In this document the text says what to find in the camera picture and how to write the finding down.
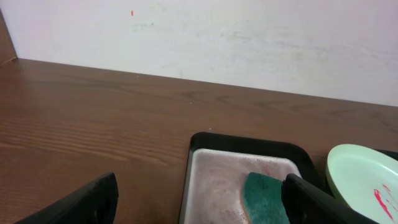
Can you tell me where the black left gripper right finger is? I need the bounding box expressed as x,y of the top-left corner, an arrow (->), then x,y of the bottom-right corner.
281,174 -> 376,224

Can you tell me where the green and yellow sponge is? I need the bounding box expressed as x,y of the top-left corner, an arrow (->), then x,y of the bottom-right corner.
242,172 -> 290,224

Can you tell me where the black rectangular water tray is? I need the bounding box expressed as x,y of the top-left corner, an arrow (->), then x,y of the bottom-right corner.
179,132 -> 324,223

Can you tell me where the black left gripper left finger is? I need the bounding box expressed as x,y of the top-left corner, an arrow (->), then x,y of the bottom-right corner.
17,172 -> 119,224

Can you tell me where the mint green plate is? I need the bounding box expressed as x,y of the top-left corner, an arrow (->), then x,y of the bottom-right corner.
326,144 -> 397,223

